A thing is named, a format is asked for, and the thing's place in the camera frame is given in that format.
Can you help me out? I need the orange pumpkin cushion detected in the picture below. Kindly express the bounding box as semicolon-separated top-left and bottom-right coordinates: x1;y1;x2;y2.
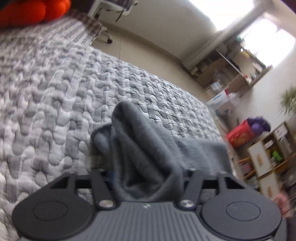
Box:
1;0;71;29

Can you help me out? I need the grey checkered blanket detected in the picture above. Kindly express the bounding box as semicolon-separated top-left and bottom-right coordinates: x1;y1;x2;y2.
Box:
62;11;103;46

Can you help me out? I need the white wooden side cabinet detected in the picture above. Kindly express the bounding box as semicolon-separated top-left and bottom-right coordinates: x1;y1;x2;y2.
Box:
237;122;295;199

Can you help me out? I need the white blue cardboard box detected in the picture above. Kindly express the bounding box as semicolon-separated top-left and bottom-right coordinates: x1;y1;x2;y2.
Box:
206;90;237;115

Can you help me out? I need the wooden desk shelf unit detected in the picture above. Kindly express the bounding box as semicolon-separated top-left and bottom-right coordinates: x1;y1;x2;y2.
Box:
190;36;272;97

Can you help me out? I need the grey white quilted bedspread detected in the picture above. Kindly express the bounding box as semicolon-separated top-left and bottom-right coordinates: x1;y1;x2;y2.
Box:
0;14;223;241

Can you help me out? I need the grey knitted cat sweater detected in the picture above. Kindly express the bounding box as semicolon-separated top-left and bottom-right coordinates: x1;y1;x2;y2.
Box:
91;100;232;202

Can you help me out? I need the red patterned basket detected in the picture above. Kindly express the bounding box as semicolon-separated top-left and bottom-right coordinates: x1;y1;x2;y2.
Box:
226;120;255;148

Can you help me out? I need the right beige curtain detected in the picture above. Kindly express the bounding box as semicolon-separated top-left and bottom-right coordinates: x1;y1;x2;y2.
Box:
182;1;274;70

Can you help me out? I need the green potted plant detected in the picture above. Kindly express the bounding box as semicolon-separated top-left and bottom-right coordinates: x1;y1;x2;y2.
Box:
280;86;296;114

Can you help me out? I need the white office chair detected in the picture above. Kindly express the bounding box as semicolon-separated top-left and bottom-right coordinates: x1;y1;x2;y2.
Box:
87;0;138;44

